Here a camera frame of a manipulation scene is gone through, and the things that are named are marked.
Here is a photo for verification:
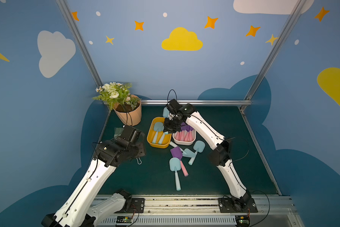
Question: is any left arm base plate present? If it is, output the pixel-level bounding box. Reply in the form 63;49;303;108
115;198;145;214

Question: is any blue shovel under purple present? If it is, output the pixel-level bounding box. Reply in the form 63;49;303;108
170;141;195;158

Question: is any purple pointed shovel pink handle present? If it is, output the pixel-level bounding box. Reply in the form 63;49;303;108
174;132;181;141

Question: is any circuit board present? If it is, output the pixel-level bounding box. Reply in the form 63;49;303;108
235;216;250;227
116;216;133;225

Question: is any potted artificial flower plant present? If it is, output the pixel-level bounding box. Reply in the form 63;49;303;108
93;82;142;126

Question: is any green toy rake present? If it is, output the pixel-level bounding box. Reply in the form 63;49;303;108
114;127;124;139

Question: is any white plastic storage box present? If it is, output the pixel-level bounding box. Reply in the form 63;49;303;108
172;123;196;146

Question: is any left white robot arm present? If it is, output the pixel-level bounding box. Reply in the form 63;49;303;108
41;125;146;227

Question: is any purple square shovel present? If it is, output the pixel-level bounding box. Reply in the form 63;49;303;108
184;126;189;141
178;131;184;141
170;147;188;177

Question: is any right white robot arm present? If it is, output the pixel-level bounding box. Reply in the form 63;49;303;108
164;99;256;212

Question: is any yellow plastic storage box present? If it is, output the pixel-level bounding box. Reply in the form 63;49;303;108
147;117;172;149

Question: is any blue pointed shovel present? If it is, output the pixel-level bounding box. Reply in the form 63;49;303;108
158;132;169;145

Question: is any right circuit board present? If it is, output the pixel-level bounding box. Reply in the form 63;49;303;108
235;216;250;227

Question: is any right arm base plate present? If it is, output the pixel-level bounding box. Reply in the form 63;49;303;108
218;197;258;213

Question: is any blue round shovel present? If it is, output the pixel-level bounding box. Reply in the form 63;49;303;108
169;158;181;191

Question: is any left circuit board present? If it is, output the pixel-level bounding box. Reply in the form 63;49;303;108
116;216;133;225

